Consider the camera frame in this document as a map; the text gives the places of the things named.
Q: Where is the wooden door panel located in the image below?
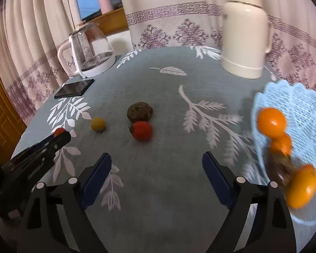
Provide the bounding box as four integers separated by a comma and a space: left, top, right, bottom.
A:
0, 42, 27, 143

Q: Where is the blue lattice plastic basket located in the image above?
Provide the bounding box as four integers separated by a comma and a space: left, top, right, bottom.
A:
251, 80, 316, 226

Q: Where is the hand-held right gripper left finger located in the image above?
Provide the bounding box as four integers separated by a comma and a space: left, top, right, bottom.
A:
17, 152, 112, 253

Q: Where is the orange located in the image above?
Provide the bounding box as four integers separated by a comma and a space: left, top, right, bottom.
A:
270, 134, 293, 156
286, 164, 316, 209
257, 108, 287, 138

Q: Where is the glass kettle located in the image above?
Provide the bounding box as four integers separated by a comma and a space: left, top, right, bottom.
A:
57, 21, 116, 79

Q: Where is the brown round fruit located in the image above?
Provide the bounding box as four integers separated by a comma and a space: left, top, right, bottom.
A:
266, 153, 297, 187
127, 102, 154, 123

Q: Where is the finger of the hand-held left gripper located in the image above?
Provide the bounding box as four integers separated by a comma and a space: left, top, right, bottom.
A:
1, 130, 71, 183

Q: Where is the large red tomato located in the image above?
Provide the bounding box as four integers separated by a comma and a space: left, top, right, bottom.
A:
129, 121, 153, 142

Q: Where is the black smartphone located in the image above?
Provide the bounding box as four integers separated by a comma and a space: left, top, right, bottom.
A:
54, 78, 95, 100

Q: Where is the small yellow round fruit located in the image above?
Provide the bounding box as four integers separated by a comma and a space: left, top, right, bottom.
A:
91, 117, 106, 132

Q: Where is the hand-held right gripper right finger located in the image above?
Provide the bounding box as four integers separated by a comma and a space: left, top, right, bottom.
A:
202, 151, 298, 253

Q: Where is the cream thermos flask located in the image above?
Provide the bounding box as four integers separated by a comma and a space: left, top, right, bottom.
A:
221, 0, 272, 79

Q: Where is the wooden windowsill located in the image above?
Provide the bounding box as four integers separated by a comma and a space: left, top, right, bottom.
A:
82, 7, 129, 36

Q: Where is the grey leaf-print tablecloth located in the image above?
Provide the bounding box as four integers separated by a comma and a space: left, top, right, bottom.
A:
0, 46, 306, 253

